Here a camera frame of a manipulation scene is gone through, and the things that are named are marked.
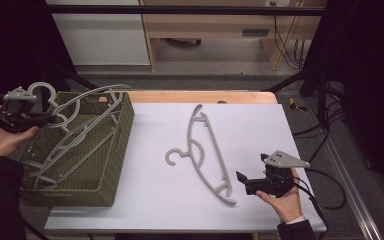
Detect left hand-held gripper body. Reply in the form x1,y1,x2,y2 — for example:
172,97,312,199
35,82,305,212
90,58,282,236
0,86,50,134

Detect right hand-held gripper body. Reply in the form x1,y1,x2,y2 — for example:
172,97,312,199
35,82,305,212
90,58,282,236
245,150,311,198

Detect olive green woven basket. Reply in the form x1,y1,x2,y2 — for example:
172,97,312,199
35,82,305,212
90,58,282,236
19,90,135,208

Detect person's left hand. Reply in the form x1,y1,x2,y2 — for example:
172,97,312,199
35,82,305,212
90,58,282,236
0,105,40,158

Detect person's right hand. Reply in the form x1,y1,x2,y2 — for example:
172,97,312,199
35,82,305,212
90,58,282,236
255,168,304,224

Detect white table mat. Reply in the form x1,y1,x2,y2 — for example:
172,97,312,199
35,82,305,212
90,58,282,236
43,102,328,233

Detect black curtain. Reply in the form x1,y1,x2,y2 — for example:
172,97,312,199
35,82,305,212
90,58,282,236
0,0,78,116
299,0,384,205

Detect yellow and black tool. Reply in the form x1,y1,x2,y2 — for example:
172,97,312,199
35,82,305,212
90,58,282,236
288,97,308,113

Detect white cabinet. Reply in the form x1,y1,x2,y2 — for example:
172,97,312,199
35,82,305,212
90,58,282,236
45,0,151,67

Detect grey desk label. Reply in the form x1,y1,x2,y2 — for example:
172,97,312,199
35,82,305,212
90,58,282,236
241,29,270,37

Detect light wooden desk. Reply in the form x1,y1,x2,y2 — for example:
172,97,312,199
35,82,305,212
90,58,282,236
139,0,328,72

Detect black floor cables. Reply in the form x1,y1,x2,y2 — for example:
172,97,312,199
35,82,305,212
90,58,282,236
292,81,347,164

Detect right hand-held gripper black cable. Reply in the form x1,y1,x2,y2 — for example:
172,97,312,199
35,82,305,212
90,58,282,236
292,167,348,240

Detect aluminium floor rail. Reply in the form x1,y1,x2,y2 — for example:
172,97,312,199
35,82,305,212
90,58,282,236
306,99,383,240

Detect hanging black cables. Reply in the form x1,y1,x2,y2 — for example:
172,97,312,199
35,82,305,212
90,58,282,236
269,1,310,71

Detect black horizontal frame bar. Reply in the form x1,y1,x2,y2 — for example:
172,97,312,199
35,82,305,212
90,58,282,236
46,4,326,17

